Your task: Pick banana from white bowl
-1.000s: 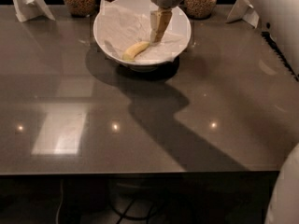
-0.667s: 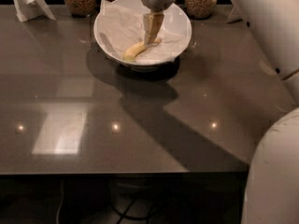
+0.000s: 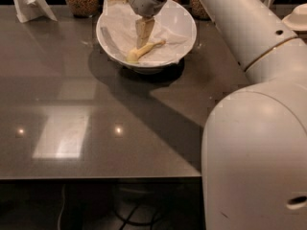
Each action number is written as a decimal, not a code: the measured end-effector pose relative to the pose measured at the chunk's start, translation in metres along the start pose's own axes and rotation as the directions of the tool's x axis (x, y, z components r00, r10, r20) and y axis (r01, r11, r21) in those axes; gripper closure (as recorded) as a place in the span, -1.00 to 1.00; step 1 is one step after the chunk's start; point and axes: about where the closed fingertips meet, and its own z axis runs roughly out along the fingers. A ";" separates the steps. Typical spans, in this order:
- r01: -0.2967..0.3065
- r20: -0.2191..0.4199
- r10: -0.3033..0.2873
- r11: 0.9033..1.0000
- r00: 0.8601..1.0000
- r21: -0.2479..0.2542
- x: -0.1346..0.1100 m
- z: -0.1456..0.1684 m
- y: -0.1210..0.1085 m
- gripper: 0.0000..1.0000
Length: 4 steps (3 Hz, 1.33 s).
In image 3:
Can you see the white folded paper stand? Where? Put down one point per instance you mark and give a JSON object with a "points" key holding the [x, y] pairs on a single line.
{"points": [[27, 10]]}

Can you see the stack of paper bowls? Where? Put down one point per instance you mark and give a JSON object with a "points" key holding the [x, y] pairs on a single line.
{"points": [[297, 19]]}

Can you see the yellow banana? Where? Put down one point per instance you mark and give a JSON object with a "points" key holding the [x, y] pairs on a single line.
{"points": [[135, 54]]}

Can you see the white paper liner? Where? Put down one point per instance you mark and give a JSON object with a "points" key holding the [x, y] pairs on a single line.
{"points": [[118, 26]]}

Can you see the white ceramic bowl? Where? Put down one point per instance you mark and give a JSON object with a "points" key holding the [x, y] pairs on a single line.
{"points": [[182, 23]]}

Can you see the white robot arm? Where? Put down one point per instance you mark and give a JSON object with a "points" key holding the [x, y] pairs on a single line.
{"points": [[254, 145]]}

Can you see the glass jar of chickpeas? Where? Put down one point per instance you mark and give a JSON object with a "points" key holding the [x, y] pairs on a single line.
{"points": [[198, 11]]}

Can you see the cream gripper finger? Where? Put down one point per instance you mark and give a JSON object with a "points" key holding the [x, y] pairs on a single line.
{"points": [[144, 27]]}

